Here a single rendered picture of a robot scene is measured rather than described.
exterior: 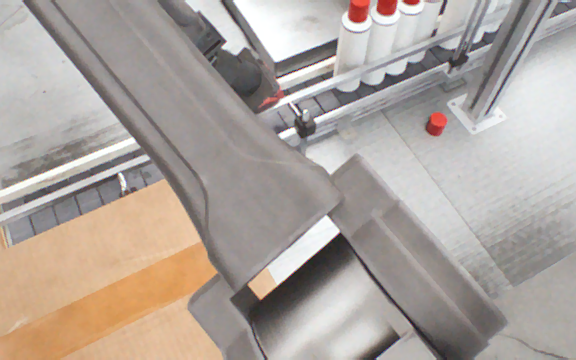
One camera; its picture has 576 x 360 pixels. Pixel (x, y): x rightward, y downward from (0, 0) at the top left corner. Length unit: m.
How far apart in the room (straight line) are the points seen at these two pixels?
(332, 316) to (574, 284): 1.82
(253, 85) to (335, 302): 0.66
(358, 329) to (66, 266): 0.46
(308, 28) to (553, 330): 1.27
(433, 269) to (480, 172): 0.84
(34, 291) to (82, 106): 0.56
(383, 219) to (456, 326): 0.05
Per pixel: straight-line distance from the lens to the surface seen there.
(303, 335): 0.22
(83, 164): 0.94
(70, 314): 0.61
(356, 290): 0.21
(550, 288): 1.97
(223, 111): 0.23
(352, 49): 0.93
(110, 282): 0.61
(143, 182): 0.93
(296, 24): 1.14
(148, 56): 0.24
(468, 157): 1.05
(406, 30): 0.98
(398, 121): 1.06
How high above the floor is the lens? 1.67
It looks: 60 degrees down
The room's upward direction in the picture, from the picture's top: 2 degrees clockwise
